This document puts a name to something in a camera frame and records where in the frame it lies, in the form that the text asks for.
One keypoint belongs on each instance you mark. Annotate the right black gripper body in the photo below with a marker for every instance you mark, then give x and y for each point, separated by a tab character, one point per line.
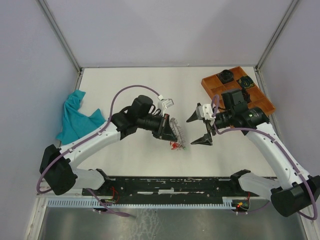
210	128

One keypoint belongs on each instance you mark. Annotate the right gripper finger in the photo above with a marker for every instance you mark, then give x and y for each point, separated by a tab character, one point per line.
206	140
196	115

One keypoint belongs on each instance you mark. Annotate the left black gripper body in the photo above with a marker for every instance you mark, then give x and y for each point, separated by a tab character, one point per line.
157	133

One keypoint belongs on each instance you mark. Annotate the silver keyring with keys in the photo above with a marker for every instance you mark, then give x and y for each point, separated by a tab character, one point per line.
181	137

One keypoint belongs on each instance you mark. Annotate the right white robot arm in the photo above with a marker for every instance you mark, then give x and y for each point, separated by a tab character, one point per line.
294	190

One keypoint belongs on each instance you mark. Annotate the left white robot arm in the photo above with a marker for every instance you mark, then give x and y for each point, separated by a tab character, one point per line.
59	166

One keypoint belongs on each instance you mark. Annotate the orange compartment tray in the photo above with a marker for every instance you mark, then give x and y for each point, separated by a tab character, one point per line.
237	78

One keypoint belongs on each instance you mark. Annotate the black round part top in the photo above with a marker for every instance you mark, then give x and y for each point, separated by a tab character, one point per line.
225	76

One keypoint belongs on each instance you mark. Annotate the black round part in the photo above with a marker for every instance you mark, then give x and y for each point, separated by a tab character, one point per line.
246	96
225	76

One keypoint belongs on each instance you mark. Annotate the black round part lower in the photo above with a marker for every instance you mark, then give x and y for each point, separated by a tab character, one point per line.
246	96

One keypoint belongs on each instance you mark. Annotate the green yellow round part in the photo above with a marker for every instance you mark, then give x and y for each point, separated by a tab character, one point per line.
246	82

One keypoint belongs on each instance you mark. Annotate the teal cloth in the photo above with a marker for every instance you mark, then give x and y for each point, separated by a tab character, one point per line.
76	125

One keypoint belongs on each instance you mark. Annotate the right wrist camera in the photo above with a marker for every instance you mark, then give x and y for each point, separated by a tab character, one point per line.
204	112

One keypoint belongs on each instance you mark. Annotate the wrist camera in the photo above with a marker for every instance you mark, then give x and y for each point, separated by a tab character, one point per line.
164	103
204	112

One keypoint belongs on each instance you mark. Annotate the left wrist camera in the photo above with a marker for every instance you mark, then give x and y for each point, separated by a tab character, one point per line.
164	103

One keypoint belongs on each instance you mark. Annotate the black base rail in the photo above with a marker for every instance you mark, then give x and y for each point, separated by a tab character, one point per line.
162	190

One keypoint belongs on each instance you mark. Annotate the right aluminium frame post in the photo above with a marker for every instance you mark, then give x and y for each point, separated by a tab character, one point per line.
277	33

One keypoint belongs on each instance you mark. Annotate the aluminium frame post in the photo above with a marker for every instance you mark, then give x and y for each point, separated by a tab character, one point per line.
277	33
48	14

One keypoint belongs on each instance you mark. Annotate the left aluminium frame post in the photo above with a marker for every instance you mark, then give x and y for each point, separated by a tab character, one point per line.
48	14

